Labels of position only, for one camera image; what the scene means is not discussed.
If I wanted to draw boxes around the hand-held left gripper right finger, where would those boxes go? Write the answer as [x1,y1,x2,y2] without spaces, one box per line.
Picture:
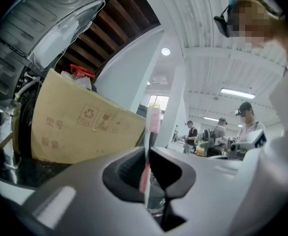
[150,147,282,236]

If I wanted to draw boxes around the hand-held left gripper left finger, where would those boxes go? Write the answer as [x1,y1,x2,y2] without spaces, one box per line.
[13,146,164,236]

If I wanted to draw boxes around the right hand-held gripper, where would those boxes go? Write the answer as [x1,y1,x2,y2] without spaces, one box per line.
[229,128,268,160]

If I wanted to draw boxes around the clear glass cup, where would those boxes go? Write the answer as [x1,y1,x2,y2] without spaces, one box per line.
[146,173,167,217]

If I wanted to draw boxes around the pink toothbrush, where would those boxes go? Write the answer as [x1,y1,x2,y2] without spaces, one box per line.
[138,107,161,207]

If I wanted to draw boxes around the black marble vanity counter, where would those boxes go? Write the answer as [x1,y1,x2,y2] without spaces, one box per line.
[0,153,73,189]

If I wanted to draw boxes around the long tube ceiling light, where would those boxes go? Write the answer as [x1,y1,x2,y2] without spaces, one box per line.
[220,87,256,100]

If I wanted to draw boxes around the large cardboard box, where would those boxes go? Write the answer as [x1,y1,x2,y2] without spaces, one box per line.
[30,68,147,164]

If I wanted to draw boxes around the white sink basin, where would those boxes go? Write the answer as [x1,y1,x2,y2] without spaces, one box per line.
[0,175,36,206]

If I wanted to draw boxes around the dark grey cabinet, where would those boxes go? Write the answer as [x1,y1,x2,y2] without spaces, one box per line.
[136,102,164,148]

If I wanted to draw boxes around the bright window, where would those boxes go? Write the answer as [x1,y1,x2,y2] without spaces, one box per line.
[148,94,170,113]

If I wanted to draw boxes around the clear plastic bag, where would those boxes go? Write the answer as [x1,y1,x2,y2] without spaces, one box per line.
[60,70,93,91]

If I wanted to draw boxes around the chrome faucet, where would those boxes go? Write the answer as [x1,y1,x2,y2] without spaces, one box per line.
[0,99,23,172]

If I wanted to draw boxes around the person's head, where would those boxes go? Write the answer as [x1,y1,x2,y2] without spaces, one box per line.
[229,0,288,66]

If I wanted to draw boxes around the dark wooden staircase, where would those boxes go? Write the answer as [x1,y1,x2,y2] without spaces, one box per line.
[54,0,160,78]

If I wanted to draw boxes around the white drain hose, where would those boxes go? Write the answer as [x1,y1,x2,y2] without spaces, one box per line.
[14,78,40,100]

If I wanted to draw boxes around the red plastic handle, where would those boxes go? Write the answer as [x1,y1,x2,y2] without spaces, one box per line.
[69,63,96,80]

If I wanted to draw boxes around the black head-worn camera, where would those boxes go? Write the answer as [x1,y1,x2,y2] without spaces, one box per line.
[214,0,285,38]

